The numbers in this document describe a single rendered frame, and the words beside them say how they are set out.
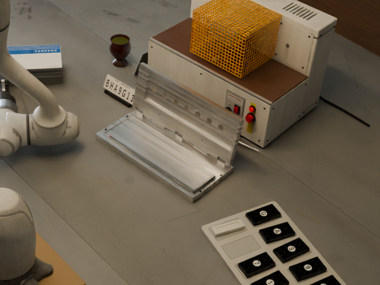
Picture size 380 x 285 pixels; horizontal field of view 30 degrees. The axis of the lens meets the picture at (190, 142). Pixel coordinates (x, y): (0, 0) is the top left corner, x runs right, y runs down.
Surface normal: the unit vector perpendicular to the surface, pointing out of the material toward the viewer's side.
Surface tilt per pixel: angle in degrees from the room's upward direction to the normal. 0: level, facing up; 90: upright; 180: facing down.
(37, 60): 0
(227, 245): 0
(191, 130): 79
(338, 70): 0
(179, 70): 90
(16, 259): 89
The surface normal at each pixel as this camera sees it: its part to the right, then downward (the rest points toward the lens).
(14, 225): 0.69, 0.15
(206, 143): -0.63, 0.30
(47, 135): 0.15, 0.68
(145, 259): 0.07, -0.76
